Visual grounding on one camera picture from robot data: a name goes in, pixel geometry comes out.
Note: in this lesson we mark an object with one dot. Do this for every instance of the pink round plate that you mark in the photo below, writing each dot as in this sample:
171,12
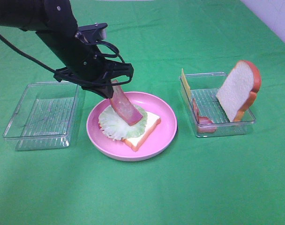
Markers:
156,142

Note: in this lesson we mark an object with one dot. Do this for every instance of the yellow cheese slice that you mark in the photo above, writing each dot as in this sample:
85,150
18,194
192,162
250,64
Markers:
185,84

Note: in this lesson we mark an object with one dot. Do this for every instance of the green lettuce leaf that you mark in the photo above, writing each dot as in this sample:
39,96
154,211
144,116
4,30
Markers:
114,127

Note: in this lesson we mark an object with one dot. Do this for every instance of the toast bread slice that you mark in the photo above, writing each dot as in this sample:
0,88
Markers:
239,90
135,143

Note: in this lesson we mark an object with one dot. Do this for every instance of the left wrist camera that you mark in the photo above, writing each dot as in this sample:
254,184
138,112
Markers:
91,34

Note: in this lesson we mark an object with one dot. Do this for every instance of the left clear plastic tray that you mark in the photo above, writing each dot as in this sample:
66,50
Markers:
46,116

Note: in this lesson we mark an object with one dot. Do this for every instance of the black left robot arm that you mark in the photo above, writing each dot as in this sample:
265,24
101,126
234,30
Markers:
54,23

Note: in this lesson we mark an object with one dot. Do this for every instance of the clear plastic tray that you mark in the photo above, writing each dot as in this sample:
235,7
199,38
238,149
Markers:
204,87
46,116

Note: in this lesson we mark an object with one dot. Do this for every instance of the green tablecloth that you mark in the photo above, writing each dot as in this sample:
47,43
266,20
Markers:
232,180

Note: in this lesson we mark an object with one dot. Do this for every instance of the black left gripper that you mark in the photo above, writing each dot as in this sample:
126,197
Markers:
97,74

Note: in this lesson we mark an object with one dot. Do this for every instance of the bacon strip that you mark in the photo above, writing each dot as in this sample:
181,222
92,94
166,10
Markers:
123,107
202,120

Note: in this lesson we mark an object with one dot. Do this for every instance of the right clear plastic tray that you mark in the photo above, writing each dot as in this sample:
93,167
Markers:
204,87

